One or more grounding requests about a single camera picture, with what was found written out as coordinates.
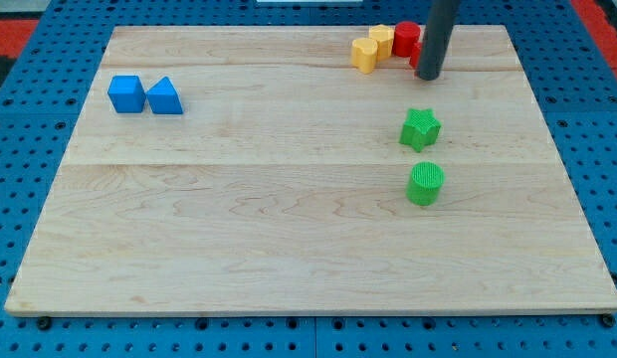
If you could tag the green star block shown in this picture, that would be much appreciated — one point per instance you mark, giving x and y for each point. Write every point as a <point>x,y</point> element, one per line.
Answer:
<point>420,128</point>

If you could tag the light wooden board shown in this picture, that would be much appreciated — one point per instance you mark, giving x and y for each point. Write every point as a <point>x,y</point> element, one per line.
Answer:
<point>281,188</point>

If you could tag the green cylinder block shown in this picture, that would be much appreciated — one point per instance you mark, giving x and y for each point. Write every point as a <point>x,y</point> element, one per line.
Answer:
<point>424,184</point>

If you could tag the yellow heart block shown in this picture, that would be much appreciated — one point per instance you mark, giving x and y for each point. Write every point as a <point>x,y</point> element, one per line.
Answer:
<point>363,54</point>

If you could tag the yellow hexagon block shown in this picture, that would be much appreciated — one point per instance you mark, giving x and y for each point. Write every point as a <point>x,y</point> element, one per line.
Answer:
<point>384,37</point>

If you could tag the blue triangular prism block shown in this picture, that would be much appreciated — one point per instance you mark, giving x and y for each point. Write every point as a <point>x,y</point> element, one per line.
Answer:
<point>163,98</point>

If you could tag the red block behind rod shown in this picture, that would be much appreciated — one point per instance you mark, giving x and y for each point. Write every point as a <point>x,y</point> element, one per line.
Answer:
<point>415,55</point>

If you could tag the red cylinder block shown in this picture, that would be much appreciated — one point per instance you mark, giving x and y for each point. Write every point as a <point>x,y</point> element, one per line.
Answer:
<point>406,35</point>

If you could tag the blue cube block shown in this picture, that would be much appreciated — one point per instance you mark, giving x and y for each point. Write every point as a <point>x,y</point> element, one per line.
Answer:
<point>126,94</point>

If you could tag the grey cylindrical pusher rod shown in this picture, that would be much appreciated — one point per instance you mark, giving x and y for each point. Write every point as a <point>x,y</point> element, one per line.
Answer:
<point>438,31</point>

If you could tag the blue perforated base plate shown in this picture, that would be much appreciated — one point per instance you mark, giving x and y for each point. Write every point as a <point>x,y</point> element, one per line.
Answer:
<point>574,83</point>

